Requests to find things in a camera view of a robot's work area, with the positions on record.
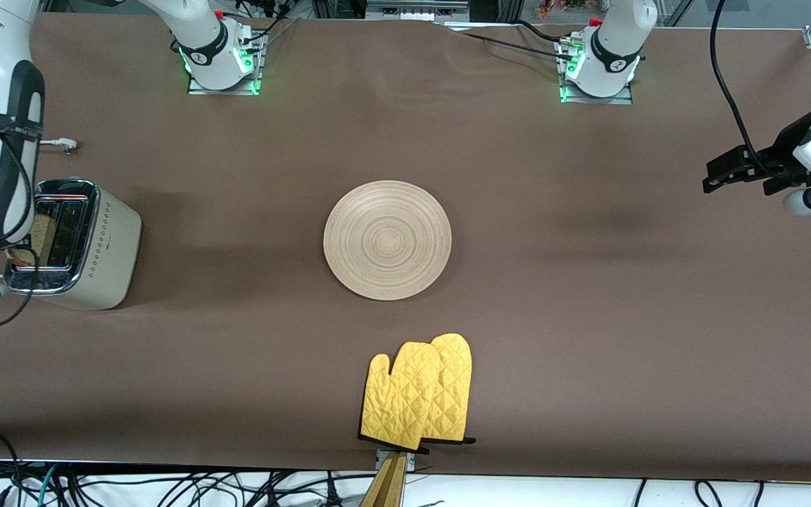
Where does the round wooden plate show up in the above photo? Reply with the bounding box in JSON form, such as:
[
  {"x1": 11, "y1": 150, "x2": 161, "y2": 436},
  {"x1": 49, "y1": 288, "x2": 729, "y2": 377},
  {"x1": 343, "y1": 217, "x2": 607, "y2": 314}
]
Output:
[{"x1": 323, "y1": 181, "x2": 453, "y2": 301}]

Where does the slice of bread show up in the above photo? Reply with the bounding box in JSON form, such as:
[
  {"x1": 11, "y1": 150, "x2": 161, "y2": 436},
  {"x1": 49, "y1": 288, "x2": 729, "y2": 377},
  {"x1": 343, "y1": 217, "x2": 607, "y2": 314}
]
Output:
[{"x1": 8, "y1": 211, "x2": 54, "y2": 267}]

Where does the cream and chrome toaster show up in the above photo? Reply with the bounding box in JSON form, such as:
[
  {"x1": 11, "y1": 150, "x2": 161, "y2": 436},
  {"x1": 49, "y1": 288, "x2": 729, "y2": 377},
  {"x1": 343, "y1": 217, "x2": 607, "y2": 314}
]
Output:
[{"x1": 3, "y1": 177, "x2": 143, "y2": 311}]

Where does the orange background object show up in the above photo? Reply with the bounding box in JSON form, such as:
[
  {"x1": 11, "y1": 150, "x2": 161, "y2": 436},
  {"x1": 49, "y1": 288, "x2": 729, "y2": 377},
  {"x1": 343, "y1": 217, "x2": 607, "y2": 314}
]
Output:
[{"x1": 536, "y1": 0, "x2": 589, "y2": 20}]

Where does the yellow quilted oven mitt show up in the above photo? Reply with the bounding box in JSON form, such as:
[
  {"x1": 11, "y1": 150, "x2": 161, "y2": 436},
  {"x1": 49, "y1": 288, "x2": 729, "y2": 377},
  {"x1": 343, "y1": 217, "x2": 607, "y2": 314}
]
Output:
[
  {"x1": 358, "y1": 342, "x2": 443, "y2": 451},
  {"x1": 420, "y1": 333, "x2": 477, "y2": 446}
]

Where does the grey metal box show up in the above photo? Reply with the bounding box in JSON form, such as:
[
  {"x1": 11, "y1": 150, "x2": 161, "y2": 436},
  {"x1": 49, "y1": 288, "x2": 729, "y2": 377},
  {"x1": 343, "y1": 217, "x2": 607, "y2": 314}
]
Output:
[{"x1": 365, "y1": 0, "x2": 470, "y2": 20}]

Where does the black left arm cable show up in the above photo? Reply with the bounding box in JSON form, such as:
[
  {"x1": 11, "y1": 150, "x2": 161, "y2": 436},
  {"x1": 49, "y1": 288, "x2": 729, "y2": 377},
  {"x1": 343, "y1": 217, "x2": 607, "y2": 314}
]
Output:
[{"x1": 710, "y1": 0, "x2": 772, "y2": 177}]

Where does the short black base cable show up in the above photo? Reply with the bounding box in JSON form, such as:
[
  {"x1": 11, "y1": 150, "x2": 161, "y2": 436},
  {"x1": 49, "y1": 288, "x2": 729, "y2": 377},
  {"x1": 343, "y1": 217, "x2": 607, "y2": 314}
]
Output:
[{"x1": 515, "y1": 20, "x2": 565, "y2": 43}]

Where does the long black base cable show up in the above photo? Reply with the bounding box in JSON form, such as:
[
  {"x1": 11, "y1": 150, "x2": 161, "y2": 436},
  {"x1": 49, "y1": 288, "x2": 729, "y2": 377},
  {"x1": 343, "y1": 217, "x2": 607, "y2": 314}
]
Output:
[{"x1": 456, "y1": 30, "x2": 575, "y2": 63}]

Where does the small metal post bracket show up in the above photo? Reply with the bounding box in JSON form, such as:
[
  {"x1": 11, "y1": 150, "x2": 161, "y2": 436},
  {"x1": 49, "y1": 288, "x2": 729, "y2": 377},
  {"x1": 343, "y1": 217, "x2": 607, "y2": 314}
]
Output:
[{"x1": 375, "y1": 448, "x2": 417, "y2": 472}]

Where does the wooden camera post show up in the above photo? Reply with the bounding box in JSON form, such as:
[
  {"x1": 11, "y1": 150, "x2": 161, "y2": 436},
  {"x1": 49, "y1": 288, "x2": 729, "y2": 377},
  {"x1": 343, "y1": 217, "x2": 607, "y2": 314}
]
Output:
[{"x1": 360, "y1": 453, "x2": 408, "y2": 507}]

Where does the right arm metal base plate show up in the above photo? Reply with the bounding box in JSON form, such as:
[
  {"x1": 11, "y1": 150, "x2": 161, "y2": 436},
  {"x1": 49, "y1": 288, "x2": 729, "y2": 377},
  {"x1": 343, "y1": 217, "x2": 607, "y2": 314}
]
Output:
[{"x1": 187, "y1": 32, "x2": 267, "y2": 96}]

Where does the white toaster power cord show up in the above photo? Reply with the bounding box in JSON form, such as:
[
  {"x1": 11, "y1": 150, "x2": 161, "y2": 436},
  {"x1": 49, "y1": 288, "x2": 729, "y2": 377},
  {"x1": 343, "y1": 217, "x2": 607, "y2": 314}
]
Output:
[{"x1": 0, "y1": 138, "x2": 80, "y2": 279}]

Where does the teal cable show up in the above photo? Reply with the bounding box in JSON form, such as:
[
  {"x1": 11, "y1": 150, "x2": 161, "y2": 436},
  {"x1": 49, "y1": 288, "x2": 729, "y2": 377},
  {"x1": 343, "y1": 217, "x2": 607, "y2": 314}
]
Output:
[{"x1": 22, "y1": 465, "x2": 60, "y2": 507}]

